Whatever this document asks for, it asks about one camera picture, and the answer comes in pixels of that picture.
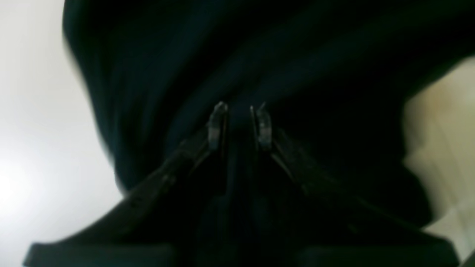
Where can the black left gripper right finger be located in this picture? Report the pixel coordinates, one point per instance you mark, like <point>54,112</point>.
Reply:
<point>312,221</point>

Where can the black t-shirt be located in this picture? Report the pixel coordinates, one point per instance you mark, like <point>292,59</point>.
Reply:
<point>333,74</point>

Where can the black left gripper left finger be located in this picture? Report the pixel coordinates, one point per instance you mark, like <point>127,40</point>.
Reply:
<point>152,225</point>

